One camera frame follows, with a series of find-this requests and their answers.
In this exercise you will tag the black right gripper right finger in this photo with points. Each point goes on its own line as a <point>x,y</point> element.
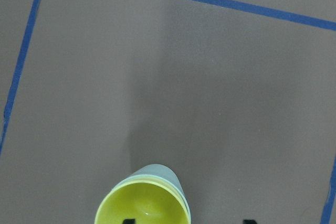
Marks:
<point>249,221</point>

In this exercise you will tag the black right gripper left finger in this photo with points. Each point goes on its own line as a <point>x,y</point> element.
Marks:
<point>129,221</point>

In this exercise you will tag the yellow cup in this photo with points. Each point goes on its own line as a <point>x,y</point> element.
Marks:
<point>144,202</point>

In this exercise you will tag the green cup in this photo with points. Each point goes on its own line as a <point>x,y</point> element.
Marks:
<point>159,175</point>

